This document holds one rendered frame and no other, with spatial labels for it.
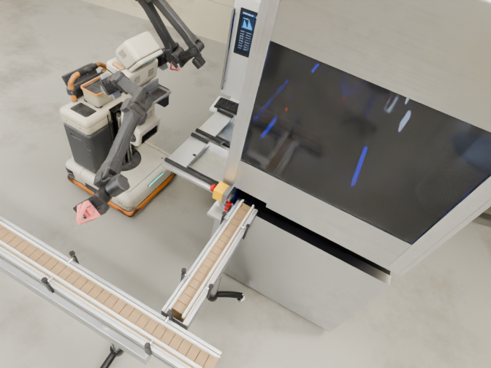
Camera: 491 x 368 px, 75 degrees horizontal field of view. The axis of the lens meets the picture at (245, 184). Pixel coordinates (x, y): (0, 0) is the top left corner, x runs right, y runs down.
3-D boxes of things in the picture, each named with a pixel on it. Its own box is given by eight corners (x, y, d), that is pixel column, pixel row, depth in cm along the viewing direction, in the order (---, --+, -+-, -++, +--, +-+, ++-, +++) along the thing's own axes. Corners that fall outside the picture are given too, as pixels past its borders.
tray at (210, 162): (256, 169, 199) (257, 164, 197) (237, 195, 182) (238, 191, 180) (209, 145, 205) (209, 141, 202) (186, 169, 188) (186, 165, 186)
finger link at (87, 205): (74, 236, 103) (88, 220, 112) (90, 228, 101) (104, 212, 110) (59, 220, 101) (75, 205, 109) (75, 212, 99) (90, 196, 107)
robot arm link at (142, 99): (162, 101, 145) (145, 85, 138) (142, 123, 144) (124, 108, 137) (132, 82, 177) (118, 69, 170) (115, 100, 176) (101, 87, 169)
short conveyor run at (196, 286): (232, 207, 181) (237, 190, 169) (257, 220, 178) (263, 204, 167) (158, 315, 136) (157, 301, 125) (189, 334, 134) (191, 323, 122)
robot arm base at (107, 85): (114, 72, 181) (98, 81, 173) (123, 69, 176) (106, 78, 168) (123, 87, 185) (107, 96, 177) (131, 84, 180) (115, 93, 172)
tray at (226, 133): (276, 139, 222) (278, 136, 219) (261, 161, 205) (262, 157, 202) (233, 119, 227) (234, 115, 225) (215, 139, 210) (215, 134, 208)
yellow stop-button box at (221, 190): (230, 195, 171) (232, 186, 166) (223, 204, 167) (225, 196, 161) (218, 188, 173) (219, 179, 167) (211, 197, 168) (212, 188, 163)
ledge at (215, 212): (240, 210, 178) (240, 208, 177) (229, 227, 170) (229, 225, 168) (218, 199, 181) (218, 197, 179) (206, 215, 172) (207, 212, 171)
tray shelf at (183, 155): (278, 138, 226) (279, 136, 225) (232, 203, 181) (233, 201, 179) (219, 110, 234) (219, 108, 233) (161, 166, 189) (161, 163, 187)
